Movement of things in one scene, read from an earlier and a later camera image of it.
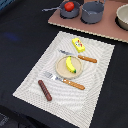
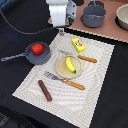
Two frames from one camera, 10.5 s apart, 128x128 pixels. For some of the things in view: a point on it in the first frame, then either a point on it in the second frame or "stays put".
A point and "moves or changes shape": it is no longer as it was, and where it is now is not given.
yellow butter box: x=76 y=42 stays put
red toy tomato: x=69 y=6 moves or changes shape
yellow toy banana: x=69 y=65 stays put
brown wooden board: x=107 y=27 stays put
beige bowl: x=121 y=18 stays put
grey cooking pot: x=92 y=11 moves or changes shape
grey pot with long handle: x=68 y=9 moves or changes shape
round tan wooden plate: x=63 y=70 stays put
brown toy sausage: x=45 y=90 stays put
